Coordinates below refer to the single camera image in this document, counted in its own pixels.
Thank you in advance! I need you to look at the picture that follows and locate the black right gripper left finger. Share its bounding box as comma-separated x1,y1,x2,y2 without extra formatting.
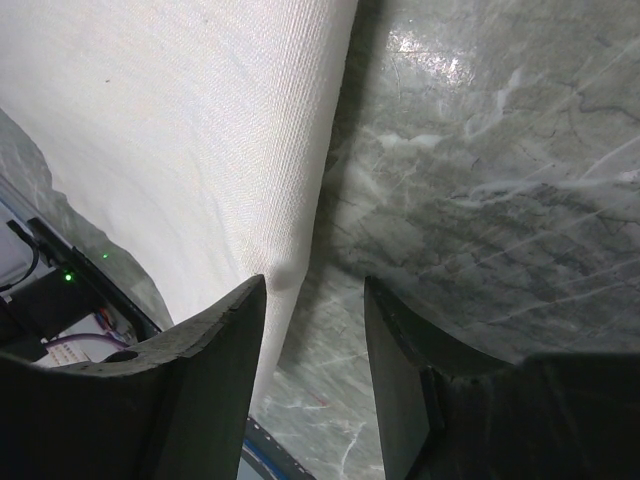
1,275,266,479

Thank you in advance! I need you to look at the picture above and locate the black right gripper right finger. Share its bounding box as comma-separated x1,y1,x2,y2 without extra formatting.
364,277,639,479

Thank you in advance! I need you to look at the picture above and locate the white cloth napkin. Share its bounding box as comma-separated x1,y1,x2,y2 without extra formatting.
1,1,357,400

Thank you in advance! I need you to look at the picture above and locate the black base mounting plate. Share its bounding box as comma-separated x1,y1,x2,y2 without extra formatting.
1,218,161,368

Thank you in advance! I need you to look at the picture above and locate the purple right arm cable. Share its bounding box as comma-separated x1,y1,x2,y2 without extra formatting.
42,332,131,354

